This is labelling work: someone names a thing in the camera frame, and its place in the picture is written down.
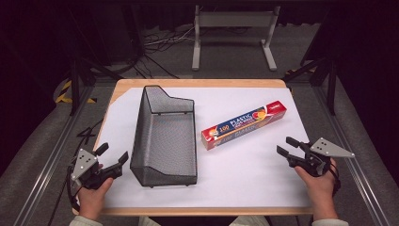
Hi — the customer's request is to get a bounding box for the red and blue wrap box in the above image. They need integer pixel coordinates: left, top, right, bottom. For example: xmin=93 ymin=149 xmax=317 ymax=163
xmin=200 ymin=100 xmax=288 ymax=152

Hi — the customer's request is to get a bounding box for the grey metal stand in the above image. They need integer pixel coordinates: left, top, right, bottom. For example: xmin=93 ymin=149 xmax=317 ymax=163
xmin=191 ymin=4 xmax=281 ymax=72

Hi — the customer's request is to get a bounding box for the bundle of floor cables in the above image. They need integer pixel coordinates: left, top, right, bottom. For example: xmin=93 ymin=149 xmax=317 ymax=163
xmin=131 ymin=26 xmax=197 ymax=79

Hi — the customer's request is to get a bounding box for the black tripod stand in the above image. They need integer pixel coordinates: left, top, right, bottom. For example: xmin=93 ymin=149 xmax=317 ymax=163
xmin=64 ymin=6 xmax=124 ymax=117
xmin=281 ymin=8 xmax=340 ymax=117

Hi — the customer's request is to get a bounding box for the person's left hand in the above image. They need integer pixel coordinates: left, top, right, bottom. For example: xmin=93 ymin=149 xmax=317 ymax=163
xmin=76 ymin=163 xmax=115 ymax=222

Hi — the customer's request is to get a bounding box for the white paper sheet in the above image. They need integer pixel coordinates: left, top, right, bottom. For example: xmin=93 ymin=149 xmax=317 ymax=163
xmin=95 ymin=87 xmax=311 ymax=209

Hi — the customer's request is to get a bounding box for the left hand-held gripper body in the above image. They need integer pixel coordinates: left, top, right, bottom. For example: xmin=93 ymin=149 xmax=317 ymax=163
xmin=71 ymin=148 xmax=124 ymax=190

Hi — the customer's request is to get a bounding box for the black mesh wire basket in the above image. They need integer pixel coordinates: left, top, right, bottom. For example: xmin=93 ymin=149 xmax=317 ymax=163
xmin=129 ymin=85 xmax=199 ymax=188

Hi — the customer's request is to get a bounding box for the person's right hand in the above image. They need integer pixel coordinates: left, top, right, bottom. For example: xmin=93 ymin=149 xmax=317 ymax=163
xmin=294 ymin=158 xmax=339 ymax=221

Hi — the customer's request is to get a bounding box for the aluminium floor rail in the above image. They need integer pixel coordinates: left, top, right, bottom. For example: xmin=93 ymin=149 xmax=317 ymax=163
xmin=12 ymin=84 xmax=95 ymax=226
xmin=313 ymin=86 xmax=391 ymax=226

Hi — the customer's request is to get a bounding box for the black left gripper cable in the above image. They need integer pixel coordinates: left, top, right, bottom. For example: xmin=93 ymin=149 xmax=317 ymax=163
xmin=65 ymin=165 xmax=83 ymax=213

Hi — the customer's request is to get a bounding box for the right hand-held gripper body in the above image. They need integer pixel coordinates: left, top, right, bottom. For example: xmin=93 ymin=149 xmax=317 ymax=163
xmin=287 ymin=137 xmax=356 ymax=178

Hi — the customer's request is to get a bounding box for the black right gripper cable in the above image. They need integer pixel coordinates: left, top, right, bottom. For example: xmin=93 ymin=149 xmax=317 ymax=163
xmin=327 ymin=163 xmax=343 ymax=197

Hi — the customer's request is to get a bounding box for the yellow and black hazard tape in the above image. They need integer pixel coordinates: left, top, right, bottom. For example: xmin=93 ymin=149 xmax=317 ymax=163
xmin=55 ymin=79 xmax=98 ymax=105

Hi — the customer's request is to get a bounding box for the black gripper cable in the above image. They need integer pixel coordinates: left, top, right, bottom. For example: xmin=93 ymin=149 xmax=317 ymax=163
xmin=65 ymin=165 xmax=83 ymax=213
xmin=327 ymin=163 xmax=343 ymax=197

